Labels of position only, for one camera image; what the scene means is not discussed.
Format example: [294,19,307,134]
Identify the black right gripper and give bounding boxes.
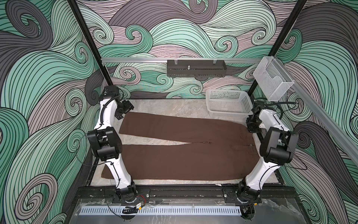
[246,118,262,133]

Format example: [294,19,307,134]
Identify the brown corduroy trousers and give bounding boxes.
[119,112,259,181]

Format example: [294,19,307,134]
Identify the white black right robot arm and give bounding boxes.
[236,102,298,203]

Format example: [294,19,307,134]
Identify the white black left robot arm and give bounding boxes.
[87,85,137,202]

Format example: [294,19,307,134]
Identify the white plastic laundry basket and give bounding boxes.
[206,89,253,119]

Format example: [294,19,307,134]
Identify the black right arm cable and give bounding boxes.
[253,97,299,121]

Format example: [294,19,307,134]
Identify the black corner post left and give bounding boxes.
[67,0,113,85]

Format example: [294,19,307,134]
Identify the black corner post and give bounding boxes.
[67,0,113,85]
[247,0,308,97]

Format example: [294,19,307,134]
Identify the clear plastic wall bin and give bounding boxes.
[253,57,294,102]

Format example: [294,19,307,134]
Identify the aluminium rail back wall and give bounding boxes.
[101,57,262,64]

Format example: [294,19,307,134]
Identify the aluminium rail wall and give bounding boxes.
[101,57,262,64]
[279,60,358,164]

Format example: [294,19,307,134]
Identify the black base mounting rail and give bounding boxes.
[75,184,297,205]

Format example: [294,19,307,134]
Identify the aluminium rail right wall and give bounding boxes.
[279,60,358,164]

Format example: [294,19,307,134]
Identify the black perforated wall tray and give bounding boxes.
[167,60,227,80]

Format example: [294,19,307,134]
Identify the white slotted cable duct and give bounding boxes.
[79,205,241,216]

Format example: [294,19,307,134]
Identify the black corner post right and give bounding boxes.
[247,0,308,97]

